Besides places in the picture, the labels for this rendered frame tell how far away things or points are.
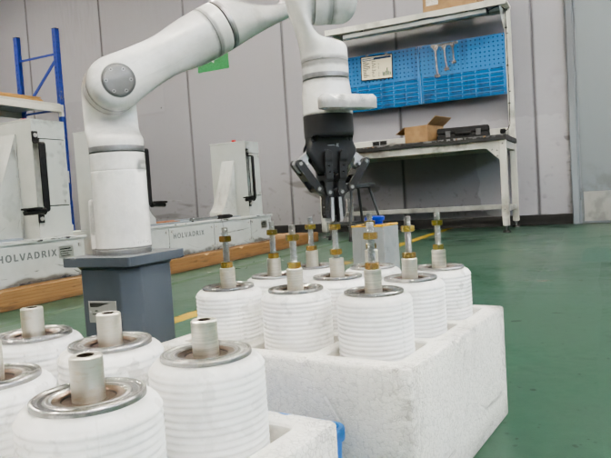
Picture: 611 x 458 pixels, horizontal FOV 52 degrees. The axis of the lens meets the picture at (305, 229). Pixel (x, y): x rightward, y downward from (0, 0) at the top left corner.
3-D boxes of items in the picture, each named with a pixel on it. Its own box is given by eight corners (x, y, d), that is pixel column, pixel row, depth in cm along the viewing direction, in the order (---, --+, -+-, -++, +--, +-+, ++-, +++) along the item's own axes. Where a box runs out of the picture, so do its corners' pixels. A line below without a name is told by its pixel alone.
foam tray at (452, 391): (165, 466, 90) (155, 343, 89) (307, 387, 123) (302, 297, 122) (418, 529, 69) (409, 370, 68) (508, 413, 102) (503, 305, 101)
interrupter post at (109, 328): (92, 349, 58) (88, 314, 57) (112, 343, 60) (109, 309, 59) (109, 352, 56) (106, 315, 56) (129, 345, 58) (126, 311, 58)
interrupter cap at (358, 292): (415, 292, 78) (415, 286, 78) (378, 302, 73) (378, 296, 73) (369, 288, 84) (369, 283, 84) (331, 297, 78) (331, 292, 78)
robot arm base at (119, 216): (85, 256, 105) (76, 154, 104) (123, 250, 113) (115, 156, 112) (127, 255, 101) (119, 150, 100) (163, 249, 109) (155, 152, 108)
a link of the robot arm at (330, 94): (324, 108, 85) (321, 62, 84) (289, 119, 95) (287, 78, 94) (380, 108, 89) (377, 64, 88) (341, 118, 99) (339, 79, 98)
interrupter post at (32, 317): (16, 340, 64) (14, 309, 64) (37, 335, 66) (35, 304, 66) (30, 342, 63) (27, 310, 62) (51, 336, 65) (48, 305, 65)
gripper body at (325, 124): (339, 114, 98) (343, 174, 99) (291, 114, 95) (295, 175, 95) (365, 107, 92) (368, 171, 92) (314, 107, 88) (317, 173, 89)
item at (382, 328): (435, 429, 79) (427, 289, 78) (388, 454, 72) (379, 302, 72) (375, 413, 86) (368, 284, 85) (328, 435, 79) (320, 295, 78)
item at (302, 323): (301, 439, 79) (291, 298, 78) (255, 422, 86) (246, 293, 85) (353, 417, 85) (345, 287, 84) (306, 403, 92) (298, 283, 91)
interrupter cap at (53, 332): (-23, 344, 63) (-23, 337, 63) (44, 328, 70) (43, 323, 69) (22, 350, 59) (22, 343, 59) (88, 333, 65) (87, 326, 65)
